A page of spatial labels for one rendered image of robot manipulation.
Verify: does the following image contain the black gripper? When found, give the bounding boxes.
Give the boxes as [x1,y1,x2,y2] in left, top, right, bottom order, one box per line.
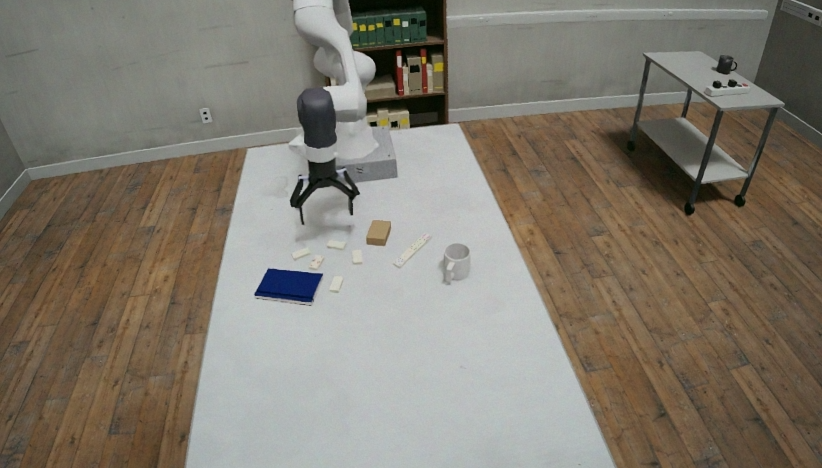
[289,158,360,225]

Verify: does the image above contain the brown rectangular box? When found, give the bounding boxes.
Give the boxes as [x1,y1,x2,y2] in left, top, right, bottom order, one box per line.
[366,220,392,246]

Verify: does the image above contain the grey mug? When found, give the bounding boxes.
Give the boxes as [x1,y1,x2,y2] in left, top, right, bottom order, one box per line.
[444,242,471,282]

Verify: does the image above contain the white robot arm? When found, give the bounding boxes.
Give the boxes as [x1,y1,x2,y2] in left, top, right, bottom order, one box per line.
[288,0,379,163]

